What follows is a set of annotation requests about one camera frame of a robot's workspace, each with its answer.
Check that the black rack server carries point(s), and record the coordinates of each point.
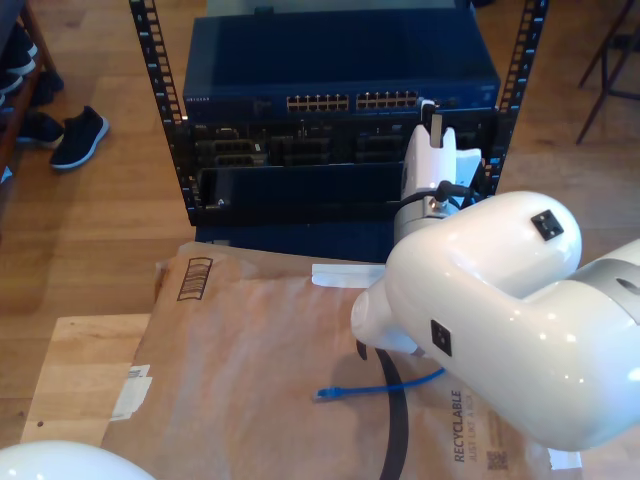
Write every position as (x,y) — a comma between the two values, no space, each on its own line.
(300,150)

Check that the pale grey board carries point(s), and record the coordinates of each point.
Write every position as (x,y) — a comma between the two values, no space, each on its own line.
(325,5)

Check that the brown paper mailer envelope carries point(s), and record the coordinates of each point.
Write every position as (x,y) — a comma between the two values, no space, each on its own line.
(240,380)

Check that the black rack frame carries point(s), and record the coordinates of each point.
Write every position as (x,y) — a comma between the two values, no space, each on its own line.
(160,75)

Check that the dark sneaker white sole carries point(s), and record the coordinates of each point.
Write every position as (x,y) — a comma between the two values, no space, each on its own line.
(20,50)
(40,131)
(80,140)

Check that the dark metal chair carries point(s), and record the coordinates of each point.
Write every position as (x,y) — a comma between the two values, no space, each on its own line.
(605,70)

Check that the dark shoe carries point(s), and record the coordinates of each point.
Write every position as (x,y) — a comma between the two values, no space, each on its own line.
(50,87)

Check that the blue network switch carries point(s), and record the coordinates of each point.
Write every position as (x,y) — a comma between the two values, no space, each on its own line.
(340,55)

